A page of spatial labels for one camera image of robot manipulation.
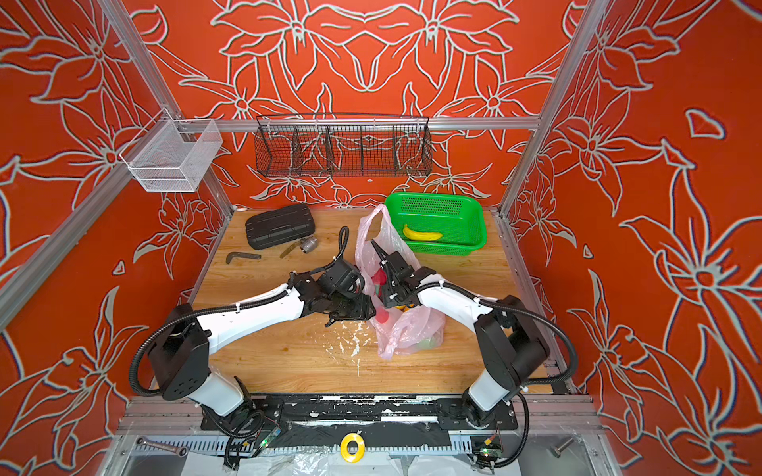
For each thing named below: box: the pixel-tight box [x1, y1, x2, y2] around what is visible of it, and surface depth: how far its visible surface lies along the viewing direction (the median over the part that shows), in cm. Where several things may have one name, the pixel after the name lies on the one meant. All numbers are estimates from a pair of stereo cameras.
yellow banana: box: [402, 224, 443, 241], surface depth 109 cm
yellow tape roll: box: [340, 432, 367, 465], surface depth 69 cm
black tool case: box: [245, 204, 316, 250], surface depth 109 cm
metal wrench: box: [135, 436, 189, 458], surface depth 71 cm
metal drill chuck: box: [279, 236, 319, 259], surface depth 108 cm
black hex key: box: [225, 251, 262, 265], surface depth 106 cm
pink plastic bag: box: [355, 204, 447, 360], surface depth 81 cm
